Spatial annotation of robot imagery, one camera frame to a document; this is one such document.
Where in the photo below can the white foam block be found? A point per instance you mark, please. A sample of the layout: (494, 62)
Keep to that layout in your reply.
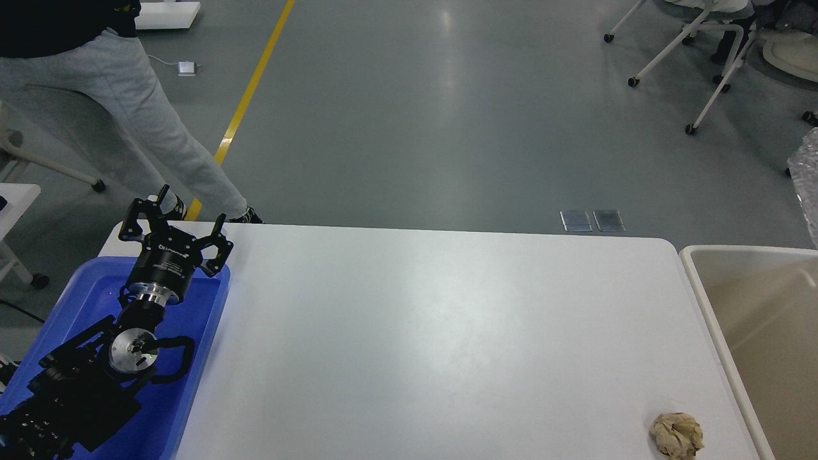
(168, 15)

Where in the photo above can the white chair base left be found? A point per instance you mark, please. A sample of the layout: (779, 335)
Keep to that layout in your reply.
(12, 151)

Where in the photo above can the metal floor plate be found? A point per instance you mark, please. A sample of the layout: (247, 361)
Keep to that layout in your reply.
(576, 221)
(609, 221)

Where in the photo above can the white power adapter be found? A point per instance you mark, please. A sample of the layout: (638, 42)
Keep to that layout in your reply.
(182, 68)

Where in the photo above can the aluminium foil container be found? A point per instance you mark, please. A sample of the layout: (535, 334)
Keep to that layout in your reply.
(803, 171)

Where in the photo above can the white side table left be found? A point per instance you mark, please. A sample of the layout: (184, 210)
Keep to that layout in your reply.
(17, 198)

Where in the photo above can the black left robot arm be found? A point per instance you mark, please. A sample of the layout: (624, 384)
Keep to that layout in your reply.
(86, 389)

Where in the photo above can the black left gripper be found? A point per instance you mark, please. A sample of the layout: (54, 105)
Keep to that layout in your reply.
(162, 267)

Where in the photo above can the metal floor plate left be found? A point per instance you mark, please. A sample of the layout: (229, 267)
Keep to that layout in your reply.
(576, 221)

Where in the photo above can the crumpled brown paper ball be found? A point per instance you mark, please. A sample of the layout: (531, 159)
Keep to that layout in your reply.
(677, 435)

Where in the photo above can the beige plastic bin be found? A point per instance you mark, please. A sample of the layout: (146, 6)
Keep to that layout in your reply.
(760, 307)

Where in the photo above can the white rolling chair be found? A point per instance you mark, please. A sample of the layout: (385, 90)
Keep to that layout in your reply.
(784, 35)
(696, 16)

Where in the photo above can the person in grey trousers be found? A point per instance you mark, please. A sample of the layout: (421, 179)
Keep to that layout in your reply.
(78, 71)

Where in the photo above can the metal floor plate right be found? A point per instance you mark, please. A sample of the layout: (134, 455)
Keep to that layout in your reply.
(609, 221)

